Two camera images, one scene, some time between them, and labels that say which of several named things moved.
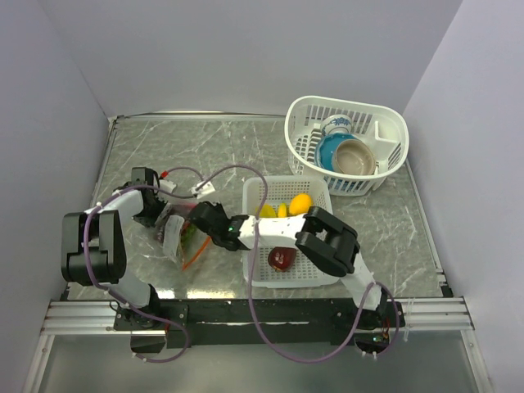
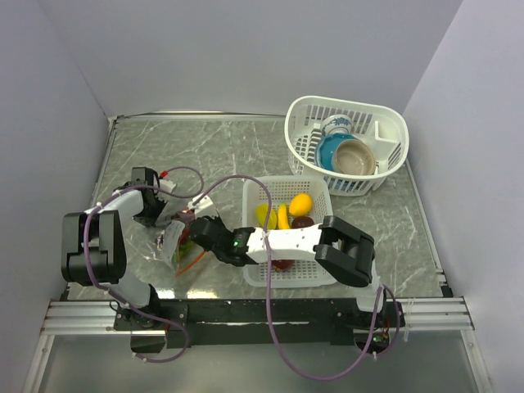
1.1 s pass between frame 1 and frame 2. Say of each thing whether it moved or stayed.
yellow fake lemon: stayed
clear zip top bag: moved
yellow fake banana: stayed
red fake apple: stayed
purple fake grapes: moved
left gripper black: stayed
